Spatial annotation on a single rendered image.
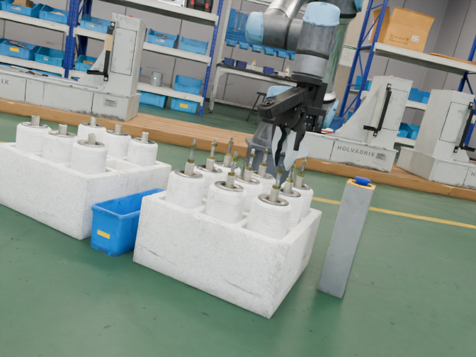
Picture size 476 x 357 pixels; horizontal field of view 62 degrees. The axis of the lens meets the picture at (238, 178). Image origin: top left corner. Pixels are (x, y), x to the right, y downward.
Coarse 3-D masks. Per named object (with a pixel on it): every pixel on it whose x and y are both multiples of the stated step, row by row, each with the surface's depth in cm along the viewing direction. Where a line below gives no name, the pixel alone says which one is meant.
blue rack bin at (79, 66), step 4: (80, 56) 539; (84, 56) 558; (88, 56) 564; (76, 60) 528; (80, 60) 541; (88, 60) 565; (92, 60) 566; (76, 64) 521; (80, 64) 522; (84, 64) 521; (88, 64) 521; (76, 68) 523; (80, 68) 523; (84, 68) 523; (88, 68) 524
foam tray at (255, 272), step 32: (160, 192) 107; (160, 224) 99; (192, 224) 95; (224, 224) 93; (160, 256) 100; (192, 256) 96; (224, 256) 93; (256, 256) 90; (288, 256) 90; (224, 288) 94; (256, 288) 91; (288, 288) 103
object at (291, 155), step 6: (294, 132) 88; (288, 138) 89; (294, 138) 88; (288, 144) 89; (300, 144) 90; (288, 150) 89; (300, 150) 90; (306, 150) 91; (288, 156) 89; (294, 156) 89; (300, 156) 91; (306, 156) 92; (288, 162) 90; (288, 168) 91
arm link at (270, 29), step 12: (276, 0) 104; (288, 0) 105; (300, 0) 111; (312, 0) 124; (252, 12) 98; (264, 12) 101; (276, 12) 98; (288, 12) 101; (252, 24) 96; (264, 24) 95; (276, 24) 95; (288, 24) 94; (252, 36) 97; (264, 36) 96; (276, 36) 95
